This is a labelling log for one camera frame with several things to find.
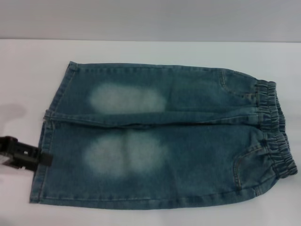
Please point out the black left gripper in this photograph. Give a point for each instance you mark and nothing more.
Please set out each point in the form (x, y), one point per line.
(8, 150)

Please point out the blue denim shorts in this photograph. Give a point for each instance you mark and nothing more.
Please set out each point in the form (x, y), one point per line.
(188, 141)

